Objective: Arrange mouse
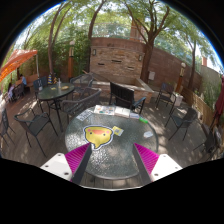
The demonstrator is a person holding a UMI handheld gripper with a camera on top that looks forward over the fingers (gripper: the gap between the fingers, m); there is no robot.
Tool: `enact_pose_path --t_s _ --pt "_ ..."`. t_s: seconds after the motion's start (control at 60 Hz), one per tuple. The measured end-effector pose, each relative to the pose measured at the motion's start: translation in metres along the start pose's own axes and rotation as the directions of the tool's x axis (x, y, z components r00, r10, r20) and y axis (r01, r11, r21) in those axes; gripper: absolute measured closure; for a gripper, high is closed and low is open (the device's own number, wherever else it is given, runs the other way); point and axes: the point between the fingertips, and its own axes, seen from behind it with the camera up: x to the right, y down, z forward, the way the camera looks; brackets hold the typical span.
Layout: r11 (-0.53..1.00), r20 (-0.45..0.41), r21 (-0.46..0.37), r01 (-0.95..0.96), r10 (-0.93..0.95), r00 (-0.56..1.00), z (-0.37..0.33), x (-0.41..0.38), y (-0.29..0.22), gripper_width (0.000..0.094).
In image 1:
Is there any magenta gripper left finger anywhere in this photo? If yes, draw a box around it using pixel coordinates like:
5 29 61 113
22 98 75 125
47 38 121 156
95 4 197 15
41 143 92 185

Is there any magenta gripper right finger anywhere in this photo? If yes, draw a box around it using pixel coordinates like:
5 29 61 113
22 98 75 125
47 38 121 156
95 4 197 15
133 143 182 185

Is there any green marker pen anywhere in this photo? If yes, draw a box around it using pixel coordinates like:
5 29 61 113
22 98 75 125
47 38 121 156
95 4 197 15
139 117 148 123

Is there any small yellow card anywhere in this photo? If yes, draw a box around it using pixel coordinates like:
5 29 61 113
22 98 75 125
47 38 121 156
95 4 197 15
113 126 123 136

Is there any black white patterned card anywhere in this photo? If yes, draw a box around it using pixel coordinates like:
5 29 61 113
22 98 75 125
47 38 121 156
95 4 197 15
77 109 92 121

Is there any round glass patio table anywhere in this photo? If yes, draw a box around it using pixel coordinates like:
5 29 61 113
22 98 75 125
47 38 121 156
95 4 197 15
65 108 158 180

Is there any grey wicker chair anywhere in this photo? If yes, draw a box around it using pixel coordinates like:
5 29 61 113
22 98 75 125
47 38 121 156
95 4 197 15
61 87 101 118

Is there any black metal chair left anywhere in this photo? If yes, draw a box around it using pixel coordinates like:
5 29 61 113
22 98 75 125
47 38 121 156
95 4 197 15
14 108 57 147

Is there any black metal chair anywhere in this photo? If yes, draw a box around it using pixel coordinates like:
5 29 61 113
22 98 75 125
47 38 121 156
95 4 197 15
169 108 197 139
14 108 57 147

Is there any black metal chair right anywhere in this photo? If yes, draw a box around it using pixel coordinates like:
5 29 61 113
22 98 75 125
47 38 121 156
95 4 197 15
169 108 197 139

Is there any open picture book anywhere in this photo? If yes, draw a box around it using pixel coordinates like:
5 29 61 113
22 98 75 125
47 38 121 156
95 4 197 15
94 105 115 115

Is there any white closed book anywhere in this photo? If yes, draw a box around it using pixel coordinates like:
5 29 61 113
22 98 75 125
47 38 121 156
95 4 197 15
115 107 130 118

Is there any black chair far right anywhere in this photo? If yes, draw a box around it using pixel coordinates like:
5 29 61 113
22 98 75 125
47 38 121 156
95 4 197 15
155 83 176 111

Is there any black chair behind table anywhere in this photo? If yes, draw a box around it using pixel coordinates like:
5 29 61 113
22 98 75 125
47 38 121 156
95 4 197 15
109 82 146 113

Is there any black chair left edge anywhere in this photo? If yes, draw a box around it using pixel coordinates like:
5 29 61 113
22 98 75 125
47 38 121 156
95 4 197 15
0 110 10 137

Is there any orange patio umbrella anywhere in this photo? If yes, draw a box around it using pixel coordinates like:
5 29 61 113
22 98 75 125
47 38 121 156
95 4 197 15
0 49 38 82

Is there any brick wall fountain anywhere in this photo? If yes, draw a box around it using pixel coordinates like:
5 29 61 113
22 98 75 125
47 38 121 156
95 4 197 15
90 37 153 103

